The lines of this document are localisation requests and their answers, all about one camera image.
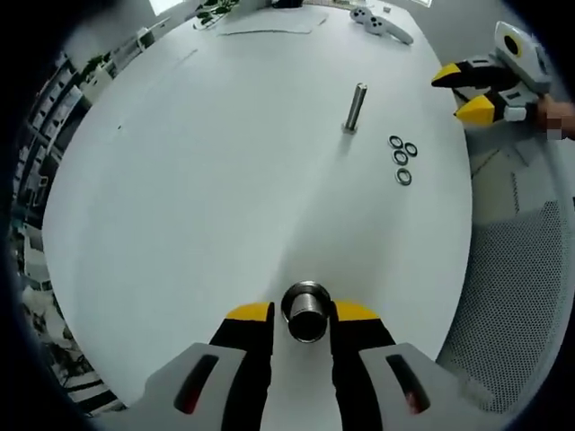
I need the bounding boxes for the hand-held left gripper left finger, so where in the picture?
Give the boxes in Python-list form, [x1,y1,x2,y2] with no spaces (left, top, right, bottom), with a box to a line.
[128,301,276,431]

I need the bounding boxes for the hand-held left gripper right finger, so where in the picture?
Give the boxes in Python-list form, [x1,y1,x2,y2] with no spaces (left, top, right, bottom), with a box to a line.
[330,299,484,431]

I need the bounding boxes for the thick steel threaded stud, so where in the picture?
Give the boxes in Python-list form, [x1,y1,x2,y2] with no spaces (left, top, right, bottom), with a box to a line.
[280,280,334,345]

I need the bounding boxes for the large steel washer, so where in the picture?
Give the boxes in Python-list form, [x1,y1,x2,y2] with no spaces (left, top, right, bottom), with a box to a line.
[280,280,334,322]

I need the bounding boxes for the thin steel threaded stud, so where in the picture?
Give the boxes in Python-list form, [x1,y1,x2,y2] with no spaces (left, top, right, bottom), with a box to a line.
[342,82,370,135]

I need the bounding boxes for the person's right hand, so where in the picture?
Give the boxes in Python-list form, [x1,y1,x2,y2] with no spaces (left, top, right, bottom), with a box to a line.
[536,96,575,119]

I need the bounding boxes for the person's grey trousers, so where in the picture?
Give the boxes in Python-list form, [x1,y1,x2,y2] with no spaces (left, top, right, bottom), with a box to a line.
[465,128,575,228]

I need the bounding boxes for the white game controller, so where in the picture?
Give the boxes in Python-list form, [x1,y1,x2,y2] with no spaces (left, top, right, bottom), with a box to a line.
[349,4,415,46]

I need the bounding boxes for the grey mesh office chair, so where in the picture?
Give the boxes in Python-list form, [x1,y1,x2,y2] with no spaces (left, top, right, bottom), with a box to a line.
[436,197,575,417]

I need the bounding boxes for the green plant in white pot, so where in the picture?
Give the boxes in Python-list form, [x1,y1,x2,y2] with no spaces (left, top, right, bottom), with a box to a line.
[192,0,235,29]

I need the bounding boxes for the shelf with white bins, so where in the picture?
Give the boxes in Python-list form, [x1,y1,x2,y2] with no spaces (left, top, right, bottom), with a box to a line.
[12,48,116,189]

